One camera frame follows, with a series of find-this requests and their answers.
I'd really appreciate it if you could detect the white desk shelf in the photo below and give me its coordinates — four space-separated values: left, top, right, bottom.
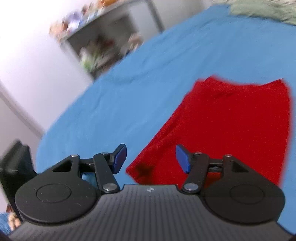
49 0 166 80

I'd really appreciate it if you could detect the red knit garment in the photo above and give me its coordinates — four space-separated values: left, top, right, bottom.
126 76 290 186

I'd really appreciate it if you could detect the blue bed sheet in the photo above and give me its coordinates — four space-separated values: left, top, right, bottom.
37 5 295 232

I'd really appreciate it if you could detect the green pillow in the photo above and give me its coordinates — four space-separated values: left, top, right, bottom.
227 0 296 25

